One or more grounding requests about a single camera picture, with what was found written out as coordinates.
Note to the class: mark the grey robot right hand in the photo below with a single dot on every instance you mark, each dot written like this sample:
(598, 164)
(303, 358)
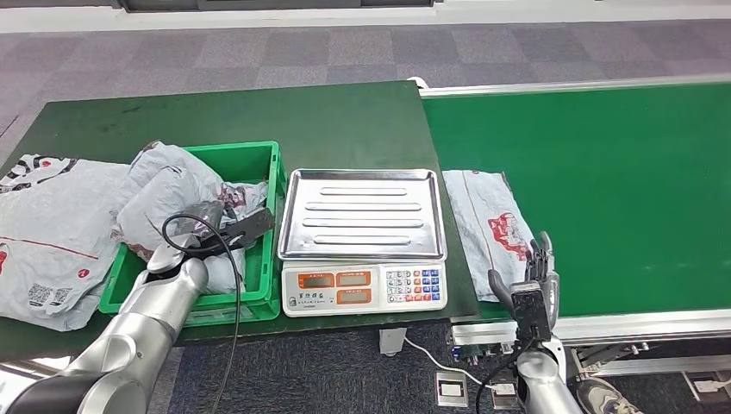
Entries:
(539, 265)

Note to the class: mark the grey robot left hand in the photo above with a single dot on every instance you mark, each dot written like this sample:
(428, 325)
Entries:
(203, 220)

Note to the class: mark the grey parcel bag red print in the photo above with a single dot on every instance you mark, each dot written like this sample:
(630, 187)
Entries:
(160, 200)

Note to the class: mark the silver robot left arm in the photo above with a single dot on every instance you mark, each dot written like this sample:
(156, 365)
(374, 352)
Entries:
(143, 326)

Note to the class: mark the flat grey parcel red print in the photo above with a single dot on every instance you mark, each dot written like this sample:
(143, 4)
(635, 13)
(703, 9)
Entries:
(479, 211)

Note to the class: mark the green plastic crate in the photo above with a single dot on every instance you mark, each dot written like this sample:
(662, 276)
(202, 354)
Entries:
(245, 166)

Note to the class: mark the silver floor socket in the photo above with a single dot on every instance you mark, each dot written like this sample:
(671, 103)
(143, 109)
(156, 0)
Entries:
(451, 390)
(505, 394)

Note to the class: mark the grey shoe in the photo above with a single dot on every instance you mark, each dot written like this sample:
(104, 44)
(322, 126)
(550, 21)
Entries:
(605, 397)

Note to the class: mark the large grey mailer bag QR codes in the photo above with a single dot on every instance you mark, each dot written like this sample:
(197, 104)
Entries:
(51, 228)

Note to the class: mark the white electronic scale steel tray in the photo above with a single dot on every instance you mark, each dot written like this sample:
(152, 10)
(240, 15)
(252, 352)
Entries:
(360, 217)

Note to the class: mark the white plug adapter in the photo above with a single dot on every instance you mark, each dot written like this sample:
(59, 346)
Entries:
(708, 387)

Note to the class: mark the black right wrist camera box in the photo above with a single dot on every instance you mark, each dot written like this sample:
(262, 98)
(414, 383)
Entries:
(531, 311)

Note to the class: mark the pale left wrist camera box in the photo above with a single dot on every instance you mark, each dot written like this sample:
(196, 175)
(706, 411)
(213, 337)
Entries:
(251, 225)

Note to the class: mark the green conveyor belt aluminium frame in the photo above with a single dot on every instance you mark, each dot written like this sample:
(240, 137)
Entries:
(571, 143)

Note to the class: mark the grey table leg bracket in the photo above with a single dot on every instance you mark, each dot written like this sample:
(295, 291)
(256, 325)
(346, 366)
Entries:
(392, 341)

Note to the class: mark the round chrome base plate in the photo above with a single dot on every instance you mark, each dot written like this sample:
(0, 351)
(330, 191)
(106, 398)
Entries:
(28, 371)

